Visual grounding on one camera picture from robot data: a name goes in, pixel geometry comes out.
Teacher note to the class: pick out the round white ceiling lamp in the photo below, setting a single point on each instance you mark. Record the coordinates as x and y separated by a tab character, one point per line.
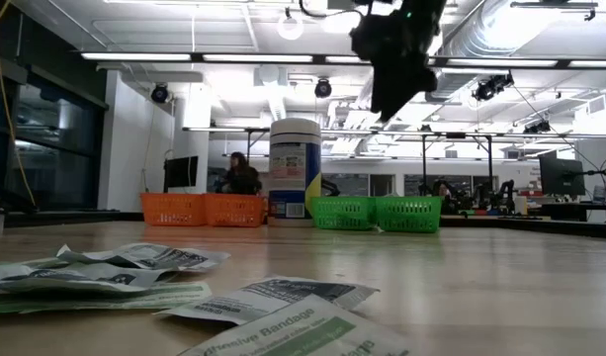
290	29

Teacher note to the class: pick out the black ceiling camera cluster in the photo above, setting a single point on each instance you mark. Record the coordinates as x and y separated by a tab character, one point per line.
537	127
493	86

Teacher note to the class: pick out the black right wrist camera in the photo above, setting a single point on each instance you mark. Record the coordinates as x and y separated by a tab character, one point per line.
369	39

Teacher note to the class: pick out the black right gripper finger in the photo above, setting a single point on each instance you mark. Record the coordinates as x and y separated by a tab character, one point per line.
418	79
389	94

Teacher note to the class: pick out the small white container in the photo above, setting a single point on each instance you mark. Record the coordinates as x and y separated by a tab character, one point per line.
520	205

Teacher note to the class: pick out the white antiseptic wipe packet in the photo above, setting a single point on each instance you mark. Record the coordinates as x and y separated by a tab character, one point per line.
154	257
85	279
273	296

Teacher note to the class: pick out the black desk monitor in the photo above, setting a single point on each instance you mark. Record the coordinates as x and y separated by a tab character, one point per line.
562	175

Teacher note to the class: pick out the black wall monitor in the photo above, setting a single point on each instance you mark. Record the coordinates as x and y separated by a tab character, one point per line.
181	171

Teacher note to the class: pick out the person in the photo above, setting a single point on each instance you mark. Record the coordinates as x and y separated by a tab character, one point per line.
243	178

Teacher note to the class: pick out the black overhead camera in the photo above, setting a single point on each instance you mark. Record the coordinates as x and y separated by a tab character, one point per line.
160	94
323	89

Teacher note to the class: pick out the black aluminium rig frame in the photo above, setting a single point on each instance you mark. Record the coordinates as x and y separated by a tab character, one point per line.
85	216

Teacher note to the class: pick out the green plastic basket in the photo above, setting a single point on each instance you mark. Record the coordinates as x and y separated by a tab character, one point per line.
342	213
408	215

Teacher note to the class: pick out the orange plastic basket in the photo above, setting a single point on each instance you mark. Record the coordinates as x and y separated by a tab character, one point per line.
235	211
171	210

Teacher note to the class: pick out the overhead light bar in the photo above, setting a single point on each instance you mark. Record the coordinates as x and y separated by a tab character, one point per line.
258	58

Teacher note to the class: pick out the black background frame stand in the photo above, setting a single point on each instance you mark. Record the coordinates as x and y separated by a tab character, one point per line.
248	158

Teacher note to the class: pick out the dark glass window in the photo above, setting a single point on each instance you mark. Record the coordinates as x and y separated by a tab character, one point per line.
50	148

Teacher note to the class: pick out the white wipes canister blue label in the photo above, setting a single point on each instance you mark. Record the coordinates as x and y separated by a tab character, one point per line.
295	173

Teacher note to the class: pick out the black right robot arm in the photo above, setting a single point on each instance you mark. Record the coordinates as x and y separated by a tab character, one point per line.
423	7

